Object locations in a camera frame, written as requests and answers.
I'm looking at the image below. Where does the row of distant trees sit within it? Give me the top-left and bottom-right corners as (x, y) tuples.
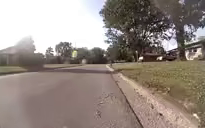
(44, 41), (108, 65)

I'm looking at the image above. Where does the yellow road sign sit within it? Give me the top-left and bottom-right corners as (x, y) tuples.
(71, 49), (79, 64)

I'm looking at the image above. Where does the dark low building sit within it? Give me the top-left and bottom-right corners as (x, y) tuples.
(141, 51), (164, 63)

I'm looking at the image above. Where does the grey asphalt road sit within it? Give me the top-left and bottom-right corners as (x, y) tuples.
(0, 63), (144, 128)

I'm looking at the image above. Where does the pale concrete kerb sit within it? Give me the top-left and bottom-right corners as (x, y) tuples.
(105, 64), (199, 128)

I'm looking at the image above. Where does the large leafy tree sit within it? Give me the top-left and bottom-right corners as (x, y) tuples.
(99, 0), (205, 63)

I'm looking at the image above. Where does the grass lawn with dry patches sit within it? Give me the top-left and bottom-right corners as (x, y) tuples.
(110, 60), (205, 128)

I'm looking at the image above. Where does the low house with hipped roof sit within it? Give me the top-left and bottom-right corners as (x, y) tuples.
(0, 35), (46, 67)

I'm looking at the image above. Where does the green grass verge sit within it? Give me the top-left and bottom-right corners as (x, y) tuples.
(0, 63), (81, 78)

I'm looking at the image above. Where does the pale single-storey house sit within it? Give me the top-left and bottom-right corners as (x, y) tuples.
(184, 37), (205, 61)

